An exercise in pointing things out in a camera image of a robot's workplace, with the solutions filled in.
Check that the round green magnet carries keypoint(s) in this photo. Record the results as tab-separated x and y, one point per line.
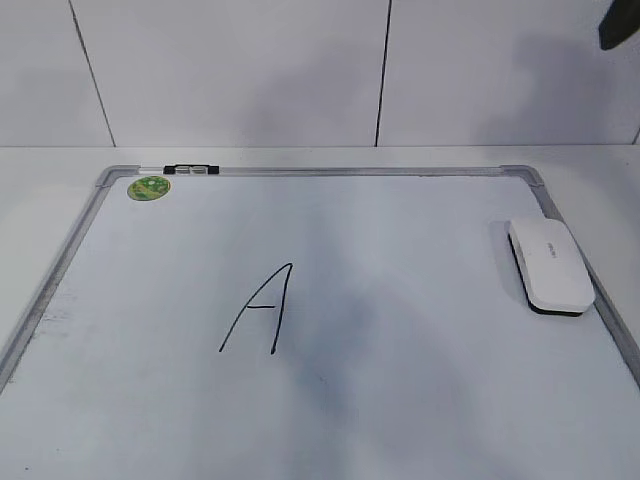
148	188

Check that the white board with aluminium frame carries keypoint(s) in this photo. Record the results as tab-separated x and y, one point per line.
312	324

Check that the black hanging clip on frame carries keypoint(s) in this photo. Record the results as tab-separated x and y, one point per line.
191	169

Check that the white whiteboard eraser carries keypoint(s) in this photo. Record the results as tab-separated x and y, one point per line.
552	270

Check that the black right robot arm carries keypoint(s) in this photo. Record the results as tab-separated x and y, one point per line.
620	22

